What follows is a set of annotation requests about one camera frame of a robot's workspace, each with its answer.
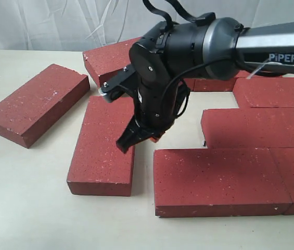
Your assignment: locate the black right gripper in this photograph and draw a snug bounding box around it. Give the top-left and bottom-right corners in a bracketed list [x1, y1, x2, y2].
[116, 41, 186, 154]

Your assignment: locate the red brick with white mark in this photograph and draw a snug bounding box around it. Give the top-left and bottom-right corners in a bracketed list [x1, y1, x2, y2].
[67, 96, 135, 196]

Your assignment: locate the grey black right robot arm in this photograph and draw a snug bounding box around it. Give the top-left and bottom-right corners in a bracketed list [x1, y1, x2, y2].
[116, 18, 294, 152]

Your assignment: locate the large red brick front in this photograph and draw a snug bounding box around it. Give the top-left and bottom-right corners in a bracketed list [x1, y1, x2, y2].
[153, 148, 292, 218]

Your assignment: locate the red brick under tilted one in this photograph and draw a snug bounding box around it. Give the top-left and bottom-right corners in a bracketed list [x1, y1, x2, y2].
[184, 78, 195, 92]

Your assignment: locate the red brick back row right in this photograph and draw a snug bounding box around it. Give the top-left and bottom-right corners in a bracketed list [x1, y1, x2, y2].
[193, 71, 249, 92]

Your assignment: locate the red brick right edge row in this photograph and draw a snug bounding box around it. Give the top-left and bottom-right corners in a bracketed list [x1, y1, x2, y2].
[233, 78, 294, 108]

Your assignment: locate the white wrinkled backdrop curtain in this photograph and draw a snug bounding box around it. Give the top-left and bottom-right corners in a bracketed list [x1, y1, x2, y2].
[0, 0, 294, 51]

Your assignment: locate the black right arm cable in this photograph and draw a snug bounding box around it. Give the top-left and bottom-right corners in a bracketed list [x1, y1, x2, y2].
[143, 0, 283, 118]

